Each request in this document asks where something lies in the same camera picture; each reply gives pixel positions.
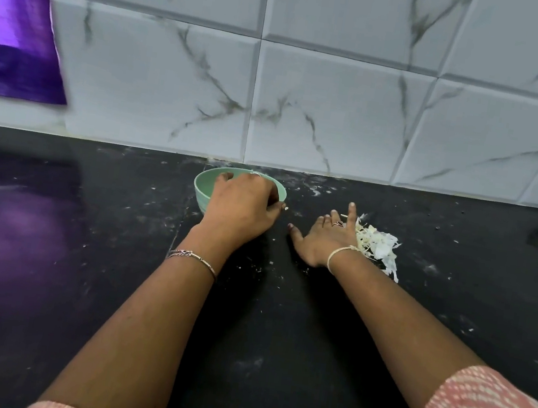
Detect person's right forearm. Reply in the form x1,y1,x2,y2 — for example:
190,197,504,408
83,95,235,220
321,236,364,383
309,248,500,408

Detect silver left wrist bracelet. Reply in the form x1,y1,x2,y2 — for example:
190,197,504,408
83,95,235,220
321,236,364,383
164,246,222,279

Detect silver wrist bracelet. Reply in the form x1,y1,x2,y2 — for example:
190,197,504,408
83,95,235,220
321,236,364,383
164,246,222,279
324,242,362,279

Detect silver right wrist bracelet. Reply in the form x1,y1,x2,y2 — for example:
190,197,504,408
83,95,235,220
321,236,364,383
324,242,362,279

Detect mint green bowl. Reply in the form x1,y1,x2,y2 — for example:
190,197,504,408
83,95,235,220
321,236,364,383
189,161,292,227

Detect person's left hand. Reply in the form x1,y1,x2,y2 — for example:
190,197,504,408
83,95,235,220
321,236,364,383
190,165,294,266

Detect pile of white garlic peels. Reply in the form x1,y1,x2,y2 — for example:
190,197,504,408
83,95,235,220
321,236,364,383
333,212,408,283

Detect person's left forearm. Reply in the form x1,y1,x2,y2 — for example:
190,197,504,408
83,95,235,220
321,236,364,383
36,217,235,408

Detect person's right hand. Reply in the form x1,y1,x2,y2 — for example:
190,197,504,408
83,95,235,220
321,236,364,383
283,193,365,275

